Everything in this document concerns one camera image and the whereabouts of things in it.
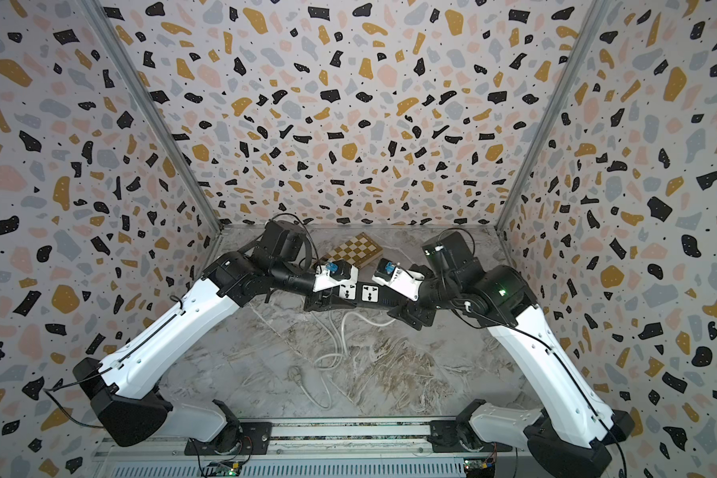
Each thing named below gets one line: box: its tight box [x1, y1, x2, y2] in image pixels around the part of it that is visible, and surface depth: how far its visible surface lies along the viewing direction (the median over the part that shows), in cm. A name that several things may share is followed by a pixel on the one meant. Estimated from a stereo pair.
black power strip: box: [338, 281, 414, 308], surface depth 64 cm
